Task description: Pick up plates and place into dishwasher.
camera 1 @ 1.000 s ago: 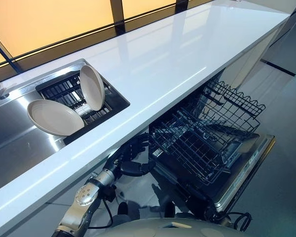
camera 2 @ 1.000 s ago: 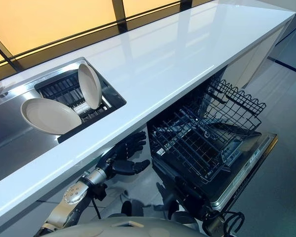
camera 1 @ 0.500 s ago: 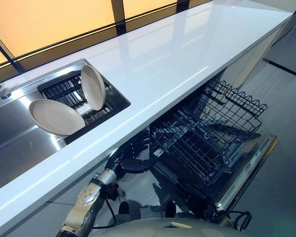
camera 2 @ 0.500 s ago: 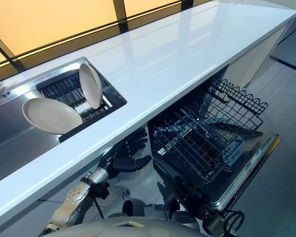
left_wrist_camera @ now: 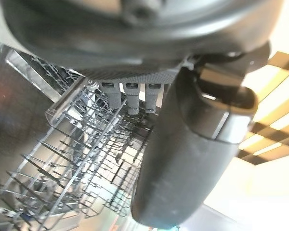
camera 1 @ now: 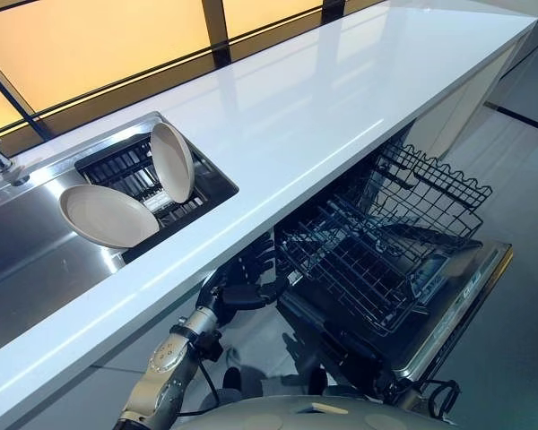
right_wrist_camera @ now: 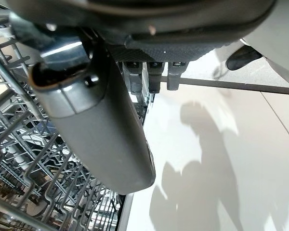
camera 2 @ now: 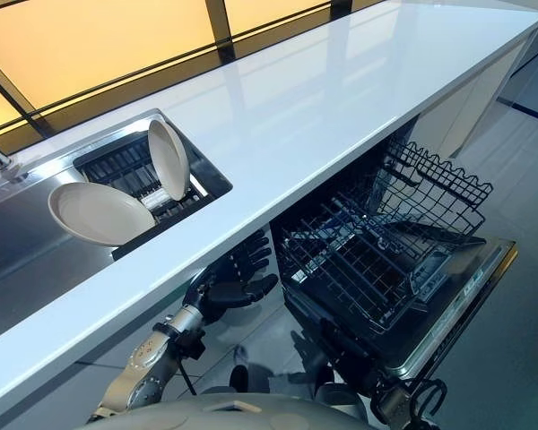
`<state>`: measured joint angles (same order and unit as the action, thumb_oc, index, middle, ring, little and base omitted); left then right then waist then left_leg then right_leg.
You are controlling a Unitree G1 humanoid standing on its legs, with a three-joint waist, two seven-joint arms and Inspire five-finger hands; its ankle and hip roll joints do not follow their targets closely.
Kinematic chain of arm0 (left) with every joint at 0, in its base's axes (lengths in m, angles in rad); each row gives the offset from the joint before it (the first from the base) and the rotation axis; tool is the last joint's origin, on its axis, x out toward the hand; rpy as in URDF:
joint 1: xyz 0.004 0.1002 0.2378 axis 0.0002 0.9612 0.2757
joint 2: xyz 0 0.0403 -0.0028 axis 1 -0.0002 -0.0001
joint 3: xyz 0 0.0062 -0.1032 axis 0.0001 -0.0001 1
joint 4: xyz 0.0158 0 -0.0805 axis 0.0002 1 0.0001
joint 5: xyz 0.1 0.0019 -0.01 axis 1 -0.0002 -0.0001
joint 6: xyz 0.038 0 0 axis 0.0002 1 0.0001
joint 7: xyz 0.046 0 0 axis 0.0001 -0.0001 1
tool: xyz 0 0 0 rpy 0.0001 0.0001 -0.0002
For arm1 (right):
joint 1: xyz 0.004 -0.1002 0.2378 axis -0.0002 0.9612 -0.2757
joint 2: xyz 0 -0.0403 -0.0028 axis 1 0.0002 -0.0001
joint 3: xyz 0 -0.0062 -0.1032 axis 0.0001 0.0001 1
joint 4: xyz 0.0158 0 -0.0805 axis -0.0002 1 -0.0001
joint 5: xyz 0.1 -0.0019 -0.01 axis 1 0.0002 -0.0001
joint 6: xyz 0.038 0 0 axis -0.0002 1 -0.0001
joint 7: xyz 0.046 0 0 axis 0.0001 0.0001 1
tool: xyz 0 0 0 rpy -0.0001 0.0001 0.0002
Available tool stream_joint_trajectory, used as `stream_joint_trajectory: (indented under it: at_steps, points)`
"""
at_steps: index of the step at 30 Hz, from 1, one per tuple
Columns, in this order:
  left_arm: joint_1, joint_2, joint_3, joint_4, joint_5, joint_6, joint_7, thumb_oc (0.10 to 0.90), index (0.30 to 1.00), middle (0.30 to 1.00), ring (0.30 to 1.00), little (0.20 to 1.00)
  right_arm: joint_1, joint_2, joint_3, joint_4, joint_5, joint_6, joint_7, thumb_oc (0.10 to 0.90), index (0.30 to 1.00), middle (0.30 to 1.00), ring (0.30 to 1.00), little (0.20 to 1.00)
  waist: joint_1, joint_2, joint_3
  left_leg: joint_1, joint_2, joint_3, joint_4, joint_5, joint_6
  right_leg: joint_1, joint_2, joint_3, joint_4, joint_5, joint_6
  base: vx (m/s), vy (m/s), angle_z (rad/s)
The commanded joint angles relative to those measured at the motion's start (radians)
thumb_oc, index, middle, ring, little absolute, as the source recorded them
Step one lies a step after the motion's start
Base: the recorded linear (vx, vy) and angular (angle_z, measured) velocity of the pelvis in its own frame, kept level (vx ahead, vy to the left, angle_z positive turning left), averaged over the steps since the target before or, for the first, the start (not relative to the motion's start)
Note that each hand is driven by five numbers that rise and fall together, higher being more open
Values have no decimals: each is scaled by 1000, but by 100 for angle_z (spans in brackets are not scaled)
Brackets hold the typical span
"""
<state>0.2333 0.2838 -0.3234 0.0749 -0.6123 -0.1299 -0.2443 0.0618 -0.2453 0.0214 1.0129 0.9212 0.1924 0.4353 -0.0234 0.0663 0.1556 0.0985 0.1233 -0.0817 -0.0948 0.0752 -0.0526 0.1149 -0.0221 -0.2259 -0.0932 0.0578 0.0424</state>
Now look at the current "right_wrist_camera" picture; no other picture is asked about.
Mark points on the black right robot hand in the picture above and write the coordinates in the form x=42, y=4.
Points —
x=106, y=134

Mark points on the dark robot foot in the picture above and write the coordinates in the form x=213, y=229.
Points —
x=243, y=57

